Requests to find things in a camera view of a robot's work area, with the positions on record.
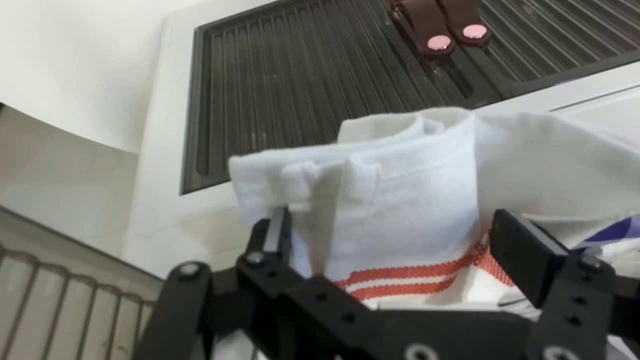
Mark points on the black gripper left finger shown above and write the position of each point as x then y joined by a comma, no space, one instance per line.
276,246

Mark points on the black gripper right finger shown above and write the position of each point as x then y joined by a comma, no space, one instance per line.
526,256

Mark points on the white towel with red stripes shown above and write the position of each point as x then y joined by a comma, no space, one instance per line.
412,193

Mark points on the pale blue striped cloth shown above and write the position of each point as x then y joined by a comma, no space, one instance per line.
613,231

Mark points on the smoked ribbed cabinet door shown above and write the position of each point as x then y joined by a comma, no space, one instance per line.
61,301

